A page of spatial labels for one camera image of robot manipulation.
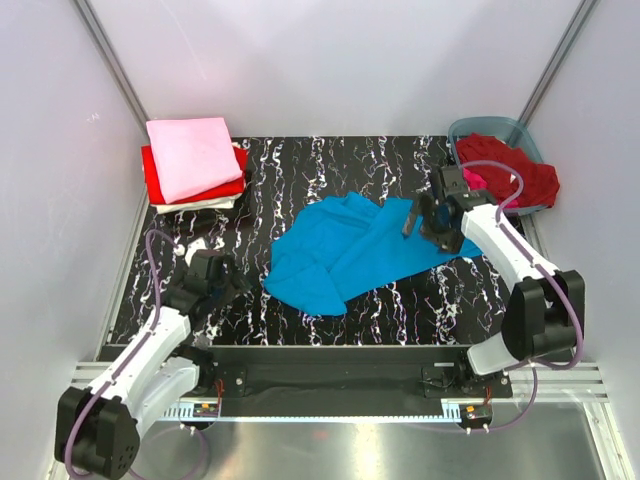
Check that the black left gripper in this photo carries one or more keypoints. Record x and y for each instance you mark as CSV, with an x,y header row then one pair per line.
x,y
236,285

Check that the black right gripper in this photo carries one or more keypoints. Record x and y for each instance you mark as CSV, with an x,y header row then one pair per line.
x,y
425,206

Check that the blue t shirt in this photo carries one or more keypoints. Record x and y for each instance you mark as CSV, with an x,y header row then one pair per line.
x,y
342,247

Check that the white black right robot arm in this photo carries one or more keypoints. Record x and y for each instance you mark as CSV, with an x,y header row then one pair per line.
x,y
544,318

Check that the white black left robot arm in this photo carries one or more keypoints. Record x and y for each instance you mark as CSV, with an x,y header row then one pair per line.
x,y
99,428

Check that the magenta t shirt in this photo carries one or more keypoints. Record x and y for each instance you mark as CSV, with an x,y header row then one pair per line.
x,y
474,180

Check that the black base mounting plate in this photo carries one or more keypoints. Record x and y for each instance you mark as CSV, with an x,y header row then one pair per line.
x,y
331,384

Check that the folded cream t shirt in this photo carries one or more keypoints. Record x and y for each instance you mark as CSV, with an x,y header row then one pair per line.
x,y
221,203

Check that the dark red t shirt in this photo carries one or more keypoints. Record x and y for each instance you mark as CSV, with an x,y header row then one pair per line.
x,y
541,184

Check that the translucent blue plastic basket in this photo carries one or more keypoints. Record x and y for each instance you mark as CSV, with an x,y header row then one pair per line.
x,y
509,131

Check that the folded red t shirt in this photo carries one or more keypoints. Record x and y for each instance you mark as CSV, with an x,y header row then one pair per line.
x,y
228,189

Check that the folded pink t shirt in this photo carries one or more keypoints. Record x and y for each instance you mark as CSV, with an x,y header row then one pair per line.
x,y
192,156

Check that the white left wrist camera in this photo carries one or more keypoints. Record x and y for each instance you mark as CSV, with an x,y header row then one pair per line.
x,y
197,244

